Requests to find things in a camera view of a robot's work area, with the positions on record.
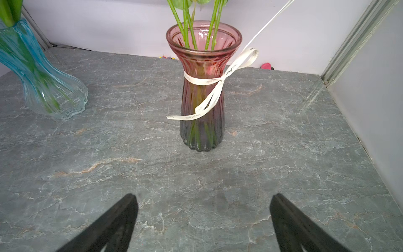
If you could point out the teal glass vase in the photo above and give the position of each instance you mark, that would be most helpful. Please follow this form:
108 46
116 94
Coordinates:
47 90

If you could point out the pink rose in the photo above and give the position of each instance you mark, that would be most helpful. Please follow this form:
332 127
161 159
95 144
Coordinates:
183 26
212 22

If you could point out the yellow tulip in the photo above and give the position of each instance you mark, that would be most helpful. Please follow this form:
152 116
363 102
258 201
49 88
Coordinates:
10 11

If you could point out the pink petal at wall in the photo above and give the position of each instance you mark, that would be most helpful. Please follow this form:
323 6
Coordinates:
267 66

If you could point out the white blue rose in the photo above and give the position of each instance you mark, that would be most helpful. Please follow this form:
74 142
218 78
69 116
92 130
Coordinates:
190 19

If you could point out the red grey glass vase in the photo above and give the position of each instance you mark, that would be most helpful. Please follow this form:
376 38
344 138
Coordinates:
202 118

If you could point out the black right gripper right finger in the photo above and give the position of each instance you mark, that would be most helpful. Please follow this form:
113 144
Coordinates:
296 232

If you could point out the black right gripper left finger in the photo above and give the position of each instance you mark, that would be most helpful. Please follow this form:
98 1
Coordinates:
111 232

